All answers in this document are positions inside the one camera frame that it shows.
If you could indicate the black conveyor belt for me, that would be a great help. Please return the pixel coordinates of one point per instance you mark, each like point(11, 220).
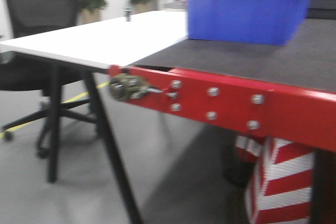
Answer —
point(307, 60)

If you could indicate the small dark bottle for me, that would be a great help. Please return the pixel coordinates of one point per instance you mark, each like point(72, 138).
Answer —
point(128, 13)

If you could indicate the red conveyor frame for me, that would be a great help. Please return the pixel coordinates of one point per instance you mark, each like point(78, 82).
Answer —
point(250, 107)

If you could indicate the red white striped post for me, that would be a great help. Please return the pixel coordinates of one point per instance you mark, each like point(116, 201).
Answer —
point(280, 187)

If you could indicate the blue bin on conveyor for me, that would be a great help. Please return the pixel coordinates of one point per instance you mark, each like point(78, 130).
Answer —
point(271, 22)

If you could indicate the green tensioner knob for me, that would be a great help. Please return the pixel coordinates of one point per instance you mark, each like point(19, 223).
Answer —
point(124, 87)

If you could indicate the black office chair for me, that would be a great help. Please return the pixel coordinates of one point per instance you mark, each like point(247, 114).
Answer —
point(29, 17)

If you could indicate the white table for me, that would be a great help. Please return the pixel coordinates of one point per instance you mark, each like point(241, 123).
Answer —
point(92, 48)

